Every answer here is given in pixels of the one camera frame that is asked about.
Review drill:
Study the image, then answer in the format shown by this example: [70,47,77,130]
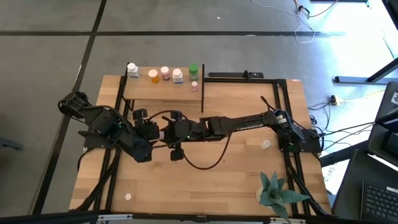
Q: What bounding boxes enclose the green cap bottle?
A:
[188,63,200,82]

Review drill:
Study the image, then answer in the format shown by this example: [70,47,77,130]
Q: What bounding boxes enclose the white paper sheet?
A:
[322,161,349,195]

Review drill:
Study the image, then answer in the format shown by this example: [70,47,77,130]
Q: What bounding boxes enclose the white bottle teal striped label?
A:
[126,62,141,78]

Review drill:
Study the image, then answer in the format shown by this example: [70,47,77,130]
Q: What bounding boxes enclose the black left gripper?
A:
[132,108,161,163]

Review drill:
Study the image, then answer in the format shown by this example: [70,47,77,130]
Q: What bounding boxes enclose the dark open monitor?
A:
[368,81,398,172]

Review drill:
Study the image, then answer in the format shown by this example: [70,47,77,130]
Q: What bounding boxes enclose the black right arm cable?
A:
[182,133,233,171]

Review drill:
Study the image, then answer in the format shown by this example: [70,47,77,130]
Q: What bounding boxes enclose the silver metal bracket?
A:
[269,217,306,224]
[96,213,134,223]

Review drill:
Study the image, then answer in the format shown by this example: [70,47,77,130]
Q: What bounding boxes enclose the green artificial succulent plant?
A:
[256,170,311,224]

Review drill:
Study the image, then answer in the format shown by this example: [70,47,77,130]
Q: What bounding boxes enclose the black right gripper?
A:
[164,110,203,162]

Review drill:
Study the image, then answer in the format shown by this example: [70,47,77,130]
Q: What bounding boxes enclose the orange bottle white cap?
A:
[147,68,160,84]

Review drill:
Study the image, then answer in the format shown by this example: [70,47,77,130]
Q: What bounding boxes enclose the black mounting bar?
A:
[207,70,265,79]

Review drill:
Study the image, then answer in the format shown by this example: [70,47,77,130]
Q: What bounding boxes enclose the pink bottle white cap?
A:
[160,65,171,82]

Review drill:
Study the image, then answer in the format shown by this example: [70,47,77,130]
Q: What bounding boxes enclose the black side desk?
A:
[320,139,398,224]

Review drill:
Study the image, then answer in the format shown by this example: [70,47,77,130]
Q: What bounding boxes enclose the black crossbar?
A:
[0,210,398,224]

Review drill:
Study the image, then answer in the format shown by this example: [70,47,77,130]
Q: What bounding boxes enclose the grey desk foot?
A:
[334,75,398,85]

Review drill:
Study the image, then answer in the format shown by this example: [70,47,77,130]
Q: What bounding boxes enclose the white bottle blue label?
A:
[172,68,184,84]

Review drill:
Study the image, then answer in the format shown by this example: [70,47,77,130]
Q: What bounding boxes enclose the black floor plug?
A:
[294,0,312,18]

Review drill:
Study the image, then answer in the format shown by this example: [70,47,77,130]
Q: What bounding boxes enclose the dark laptop keyboard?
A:
[359,179,398,224]

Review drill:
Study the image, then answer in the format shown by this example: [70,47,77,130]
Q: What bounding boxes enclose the white floor cable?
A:
[250,0,317,44]

